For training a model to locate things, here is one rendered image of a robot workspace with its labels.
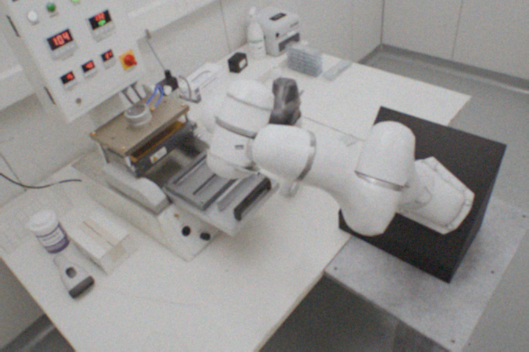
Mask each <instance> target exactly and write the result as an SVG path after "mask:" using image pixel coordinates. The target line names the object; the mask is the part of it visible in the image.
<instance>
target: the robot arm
mask: <svg viewBox="0 0 529 352"><path fill-rule="evenodd" d="M300 104H301V98H300V93H299V89H298V83H297V81H296V80H295V79H291V78H287V77H281V78H277V79H276V80H273V85H272V91H270V90H269V89H268V88H267V87H266V85H265V84H264V83H262V82H261V81H259V80H255V79H248V78H244V79H238V80H236V81H234V82H232V83H231V85H230V87H229V88H228V91H227V93H226V94H220V95H216V96H212V97H211V98H209V99H208V100H207V101H206V102H205V103H204V104H203V107H202V113H201V118H202V123H203V126H204V127H205V129H206V131H207V132H210V133H212V134H213V136H212V140H211V145H210V149H208V150H207V158H206V162H207V165H208V166H209V168H210V169H211V171H212V172H215V173H216V174H217V175H218V176H220V177H225V178H229V179H240V178H244V177H248V176H249V175H250V174H253V173H258V172H259V171H260V170H261V169H260V168H259V167H257V165H258V166H260V167H261V168H262V169H264V170H266V171H268V172H270V173H273V174H275V175H277V176H280V177H283V178H284V179H288V180H293V181H294V182H295V183H299V184H301V185H305V186H308V187H314V188H317V189H320V190H322V191H324V192H326V193H327V194H329V195H331V196H332V197H333V198H334V199H335V200H336V202H337V203H338V205H339V207H340V209H341V210H342V214H343V216H344V219H345V222H346V224H347V225H348V226H350V227H351V228H352V229H353V230H354V231H355V232H358V233H361V234H362V235H378V234H380V233H383V232H384V230H385V229H386V227H387V226H388V225H389V223H390V222H391V220H392V218H393V216H394V214H395V212H397V213H400V214H401V215H403V216H406V217H409V218H411V219H413V220H414V221H415V222H418V223H420V224H422V225H424V226H427V227H429V228H432V229H434V230H436V231H437V232H441V233H442V234H446V233H447V232H450V231H452V230H454V229H456V228H457V227H458V225H459V224H460V223H461V221H463V220H464V218H465V217H466V215H467V214H468V212H469V211H470V210H471V208H472V200H473V197H474V194H473V193H472V192H471V191H470V190H469V189H467V188H466V186H465V185H463V184H462V183H460V181H459V180H458V179H457V178H456V177H455V176H454V175H452V174H451V173H450V172H449V171H448V170H447V169H446V168H445V167H442V166H441V165H440V164H439V162H438V161H437V160H436V159H435V158H433V157H430V158H427V159H423V160H417V161H415V158H414V149H415V137H414V135H413V133H412V132H411V130H410V129H408V128H406V127H404V126H403V125H401V124H400V123H398V122H393V121H385V122H379V123H378V124H376V125H375V126H374V127H373V128H372V130H371V131H370V133H369V134H368V135H367V137H366V139H365V140H364V142H363V145H362V147H361V152H360V155H359V158H358V160H357V165H356V168H355V171H356V172H355V171H354V168H353V160H352V157H351V154H350V153H349V151H348V149H347V147H346V146H345V145H344V144H343V142H342V141H340V140H339V139H334V138H331V137H327V136H324V135H319V134H316V133H314V132H312V131H308V130H305V129H301V128H302V126H303V123H302V114H301V110H300Z"/></svg>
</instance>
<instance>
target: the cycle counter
mask: <svg viewBox="0 0 529 352"><path fill-rule="evenodd" d="M50 41H51V43H52V45H53V47H54V48H56V47H58V46H60V45H62V44H65V43H67V42H69V41H71V39H70V37H69V35H68V33H67V31H65V32H63V33H61V34H60V35H57V36H55V37H53V38H52V39H50Z"/></svg>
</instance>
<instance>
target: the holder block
mask: <svg viewBox="0 0 529 352"><path fill-rule="evenodd" d="M208 149H210V148H209V147H208V148H207V149H205V150H204V151H203V152H202V153H200V154H199V155H198V156H197V157H196V158H195V159H193V160H192V161H190V162H189V164H188V165H187V166H185V167H184V168H183V169H182V170H180V171H179V172H178V173H177V174H175V175H174V176H173V177H172V178H170V179H169V180H168V181H167V183H165V184H164V186H165V190H166V191H169V192H171V193H172V194H174V195H177V196H179V197H180V198H182V199H184V200H186V201H187V202H188V203H190V204H191V205H193V206H196V207H198V208H199V209H202V210H203V211H205V210H206V209H208V208H209V207H210V206H211V205H212V204H213V203H214V202H215V201H216V200H217V199H218V198H219V197H220V196H221V195H222V194H223V193H224V192H225V191H226V190H227V189H228V188H229V187H230V186H231V185H232V184H234V183H235V181H236V180H237V179H229V178H225V177H220V176H218V175H217V174H216V173H215V172H212V171H211V169H210V168H209V166H208V165H207V162H206V158H207V150H208Z"/></svg>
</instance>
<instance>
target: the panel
mask: <svg viewBox="0 0 529 352"><path fill-rule="evenodd" d="M163 214H164V216H165V218H166V219H167V222H168V223H169V224H170V226H171V227H172V229H173V230H174V232H176V234H177V235H178V236H179V238H180V240H181V241H182V243H183V245H184V246H185V247H186V248H187V250H188V252H189V253H190V254H191V256H192V257H195V256H196V255H197V254H198V253H199V252H200V251H201V250H202V249H203V248H204V247H205V246H206V244H207V243H208V242H209V241H210V239H211V238H212V237H214V236H215V235H216V234H217V233H218V232H219V231H220V229H219V228H217V227H215V226H212V225H211V224H209V223H207V222H206V221H205V220H203V219H201V218H200V217H198V216H196V215H194V214H193V213H190V212H188V211H187V210H185V209H183V208H182V207H180V206H178V205H177V204H174V203H173V204H172V205H171V206H169V207H168V208H167V209H166V210H165V211H164V212H163ZM185 227H189V228H190V229H191V233H190V234H189V235H184V234H183V229H184V228H185ZM204 232H207V233H209V234H210V239H209V241H204V239H202V238H200V234H202V233H204Z"/></svg>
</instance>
